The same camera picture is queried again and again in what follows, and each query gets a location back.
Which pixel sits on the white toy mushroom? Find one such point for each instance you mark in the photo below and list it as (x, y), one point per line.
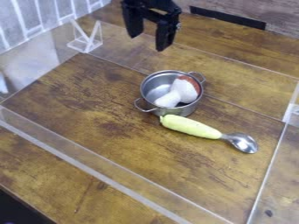
(184, 91)

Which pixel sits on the clear acrylic right barrier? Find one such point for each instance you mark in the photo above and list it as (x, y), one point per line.
(276, 204)

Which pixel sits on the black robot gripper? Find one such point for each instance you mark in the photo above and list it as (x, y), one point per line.
(155, 10)

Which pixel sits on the spoon with yellow-green handle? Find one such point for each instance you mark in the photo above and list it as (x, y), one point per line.
(243, 142)

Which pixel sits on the clear acrylic triangle bracket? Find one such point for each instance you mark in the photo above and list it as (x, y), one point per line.
(85, 43)

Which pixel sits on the clear acrylic front barrier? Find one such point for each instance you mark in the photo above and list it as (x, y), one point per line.
(155, 196)

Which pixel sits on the small silver pot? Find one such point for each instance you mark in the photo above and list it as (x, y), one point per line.
(156, 85)

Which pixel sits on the clear acrylic barrier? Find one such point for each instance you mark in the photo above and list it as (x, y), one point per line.
(155, 196)
(276, 204)

